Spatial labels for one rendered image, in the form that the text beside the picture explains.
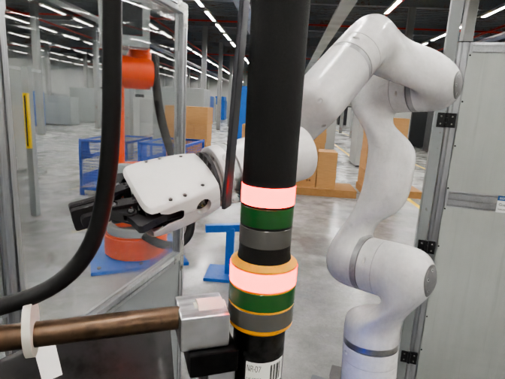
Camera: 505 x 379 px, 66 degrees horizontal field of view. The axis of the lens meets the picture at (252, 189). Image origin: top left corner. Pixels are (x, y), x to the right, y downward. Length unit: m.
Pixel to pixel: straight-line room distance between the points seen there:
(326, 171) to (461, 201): 5.81
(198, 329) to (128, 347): 0.19
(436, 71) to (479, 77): 1.24
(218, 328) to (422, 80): 0.67
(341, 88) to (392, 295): 0.42
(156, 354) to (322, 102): 0.42
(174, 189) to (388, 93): 0.55
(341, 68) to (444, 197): 1.51
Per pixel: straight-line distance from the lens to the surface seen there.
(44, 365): 0.41
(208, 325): 0.25
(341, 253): 0.87
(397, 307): 0.84
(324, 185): 7.82
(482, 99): 2.07
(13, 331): 0.25
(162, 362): 0.43
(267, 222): 0.23
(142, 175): 0.50
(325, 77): 0.64
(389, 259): 0.83
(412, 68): 0.82
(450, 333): 2.35
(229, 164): 0.24
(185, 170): 0.50
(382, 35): 0.76
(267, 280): 0.24
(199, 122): 8.12
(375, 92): 0.90
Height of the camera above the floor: 1.66
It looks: 12 degrees down
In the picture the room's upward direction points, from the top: 3 degrees clockwise
